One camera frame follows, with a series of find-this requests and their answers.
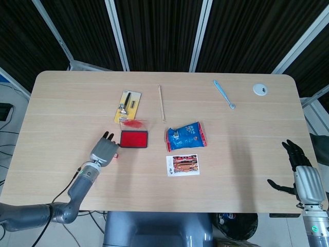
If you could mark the printed postcard white border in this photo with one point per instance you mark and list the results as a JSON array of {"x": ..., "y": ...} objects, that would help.
[{"x": 183, "y": 164}]

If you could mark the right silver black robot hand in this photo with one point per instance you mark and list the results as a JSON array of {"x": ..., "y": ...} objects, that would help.
[{"x": 309, "y": 184}]

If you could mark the white partition post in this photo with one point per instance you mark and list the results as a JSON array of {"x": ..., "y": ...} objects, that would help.
[
  {"x": 201, "y": 33},
  {"x": 300, "y": 43},
  {"x": 118, "y": 33},
  {"x": 54, "y": 31}
]

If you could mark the blue snack bag red edges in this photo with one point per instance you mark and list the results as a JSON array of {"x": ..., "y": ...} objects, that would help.
[{"x": 185, "y": 137}]

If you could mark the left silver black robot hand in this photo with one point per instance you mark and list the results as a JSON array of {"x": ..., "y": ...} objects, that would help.
[{"x": 102, "y": 151}]

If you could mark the red ink pad clear lid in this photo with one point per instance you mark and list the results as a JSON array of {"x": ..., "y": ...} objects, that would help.
[{"x": 133, "y": 139}]

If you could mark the white partition rail blue edge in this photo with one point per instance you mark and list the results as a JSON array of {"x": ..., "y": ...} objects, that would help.
[{"x": 13, "y": 81}]

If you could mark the black box device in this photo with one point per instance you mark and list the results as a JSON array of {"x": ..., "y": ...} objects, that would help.
[{"x": 4, "y": 112}]

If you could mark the light blue toothbrush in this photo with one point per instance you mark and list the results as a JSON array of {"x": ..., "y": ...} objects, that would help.
[{"x": 223, "y": 92}]

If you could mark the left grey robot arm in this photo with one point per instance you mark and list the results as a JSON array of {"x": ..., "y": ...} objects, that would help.
[{"x": 84, "y": 180}]

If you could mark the black trash bin with bag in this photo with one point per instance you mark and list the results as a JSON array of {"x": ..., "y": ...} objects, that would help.
[{"x": 239, "y": 226}]

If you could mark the grey robot torso base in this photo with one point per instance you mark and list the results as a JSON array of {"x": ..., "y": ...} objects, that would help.
[{"x": 154, "y": 229}]

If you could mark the razor in yellow blister pack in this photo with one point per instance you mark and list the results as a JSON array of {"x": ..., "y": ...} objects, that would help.
[{"x": 135, "y": 99}]

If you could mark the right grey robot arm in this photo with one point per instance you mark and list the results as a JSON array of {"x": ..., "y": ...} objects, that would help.
[{"x": 314, "y": 226}]

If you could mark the wooden chopstick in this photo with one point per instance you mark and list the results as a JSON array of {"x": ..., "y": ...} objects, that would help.
[{"x": 160, "y": 103}]

